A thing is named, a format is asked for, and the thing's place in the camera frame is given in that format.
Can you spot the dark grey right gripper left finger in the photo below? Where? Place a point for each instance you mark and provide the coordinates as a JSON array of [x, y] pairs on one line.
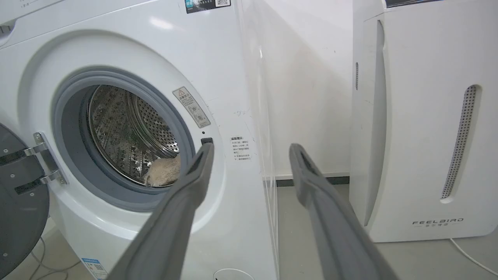
[[171, 229]]

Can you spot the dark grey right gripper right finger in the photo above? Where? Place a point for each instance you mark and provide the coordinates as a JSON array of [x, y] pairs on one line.
[[334, 229]]

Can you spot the grey washing machine door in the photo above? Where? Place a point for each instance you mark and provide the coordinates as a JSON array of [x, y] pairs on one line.
[[17, 194]]

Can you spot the white front-load washing machine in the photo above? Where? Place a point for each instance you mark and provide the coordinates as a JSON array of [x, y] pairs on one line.
[[155, 58]]

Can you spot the beige cloth in drum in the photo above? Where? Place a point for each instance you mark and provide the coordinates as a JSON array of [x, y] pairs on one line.
[[163, 173]]

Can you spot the white air purifier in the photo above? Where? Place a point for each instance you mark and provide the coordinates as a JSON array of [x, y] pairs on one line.
[[424, 116]]

